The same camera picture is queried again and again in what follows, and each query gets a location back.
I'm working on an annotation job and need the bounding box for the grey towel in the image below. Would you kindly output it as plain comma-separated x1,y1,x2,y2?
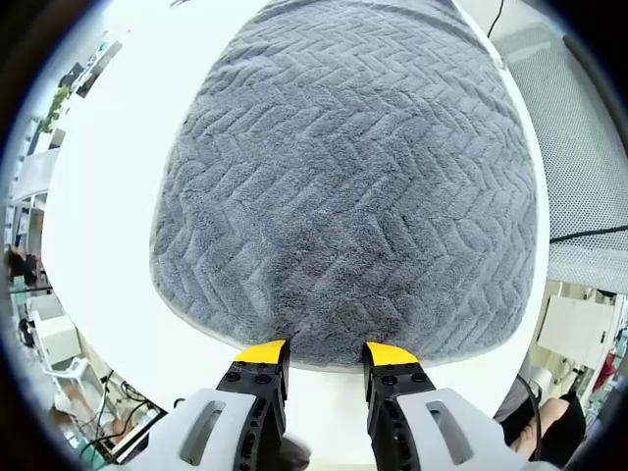
149,0,540,368

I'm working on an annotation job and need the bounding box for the person's left hand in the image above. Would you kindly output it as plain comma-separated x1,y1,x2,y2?
280,437,313,471

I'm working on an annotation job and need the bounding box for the person's leg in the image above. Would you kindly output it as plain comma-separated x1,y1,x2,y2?
494,376,589,466

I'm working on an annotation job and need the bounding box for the white cabinet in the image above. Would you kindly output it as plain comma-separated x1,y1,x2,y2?
536,292,618,369

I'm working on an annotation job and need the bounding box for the grey mesh office chair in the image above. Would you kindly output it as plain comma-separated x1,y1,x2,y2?
492,22,628,295

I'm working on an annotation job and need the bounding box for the green potted plant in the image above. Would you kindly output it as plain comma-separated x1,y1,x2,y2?
40,84,74,134

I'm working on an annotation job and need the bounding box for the black cable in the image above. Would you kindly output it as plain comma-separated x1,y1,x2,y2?
487,0,507,39

